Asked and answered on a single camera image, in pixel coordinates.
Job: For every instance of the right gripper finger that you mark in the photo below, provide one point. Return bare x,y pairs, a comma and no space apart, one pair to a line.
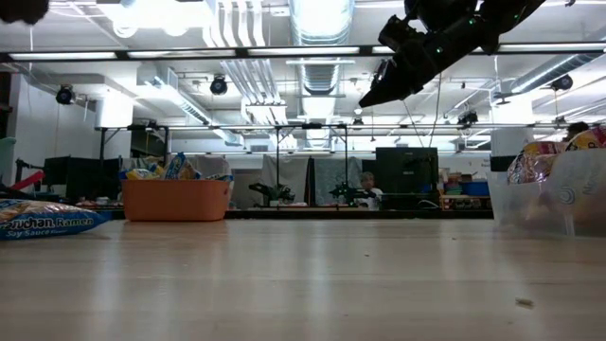
407,76

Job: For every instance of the black background robot arm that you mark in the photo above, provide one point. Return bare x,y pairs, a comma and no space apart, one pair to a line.
348,192
274,192

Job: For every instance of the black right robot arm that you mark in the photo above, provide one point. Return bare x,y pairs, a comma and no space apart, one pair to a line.
511,12

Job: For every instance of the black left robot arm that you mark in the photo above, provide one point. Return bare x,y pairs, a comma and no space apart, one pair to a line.
21,9

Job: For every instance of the black ceiling spotlight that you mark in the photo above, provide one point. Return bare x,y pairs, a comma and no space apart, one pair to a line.
65,95
562,83
468,118
219,85

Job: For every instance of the large black monitor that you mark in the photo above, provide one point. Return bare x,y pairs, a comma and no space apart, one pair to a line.
407,170

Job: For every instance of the person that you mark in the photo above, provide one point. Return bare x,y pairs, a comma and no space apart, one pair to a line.
369,182
576,129

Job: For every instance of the blue storage bin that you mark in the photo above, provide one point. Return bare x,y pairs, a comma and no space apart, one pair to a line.
478,188

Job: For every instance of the grey fabric partition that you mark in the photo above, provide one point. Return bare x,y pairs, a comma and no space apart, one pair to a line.
293,166

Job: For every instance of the white ceiling pipes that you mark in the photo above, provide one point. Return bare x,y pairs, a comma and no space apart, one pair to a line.
251,90

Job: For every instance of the clear plastic bin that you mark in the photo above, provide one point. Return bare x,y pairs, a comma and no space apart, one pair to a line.
554,208

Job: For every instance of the orange plastic bin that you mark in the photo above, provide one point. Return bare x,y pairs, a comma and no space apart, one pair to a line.
175,199

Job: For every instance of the wide black monitor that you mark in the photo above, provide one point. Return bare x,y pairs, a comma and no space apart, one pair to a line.
80,177

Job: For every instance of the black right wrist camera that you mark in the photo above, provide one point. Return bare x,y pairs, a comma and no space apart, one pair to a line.
402,33

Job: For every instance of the silver ventilation duct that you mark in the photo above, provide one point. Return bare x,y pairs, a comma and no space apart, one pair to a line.
322,78

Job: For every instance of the distant black rig frame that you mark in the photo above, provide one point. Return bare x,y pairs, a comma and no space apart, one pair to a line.
308,126

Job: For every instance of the black table frame rail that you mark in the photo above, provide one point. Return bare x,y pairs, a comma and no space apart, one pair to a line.
331,214

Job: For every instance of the black overhead frame beam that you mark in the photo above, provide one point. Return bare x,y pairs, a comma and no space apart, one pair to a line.
237,50

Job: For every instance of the white rectangular ceiling duct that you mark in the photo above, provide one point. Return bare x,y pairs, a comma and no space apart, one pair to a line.
189,108

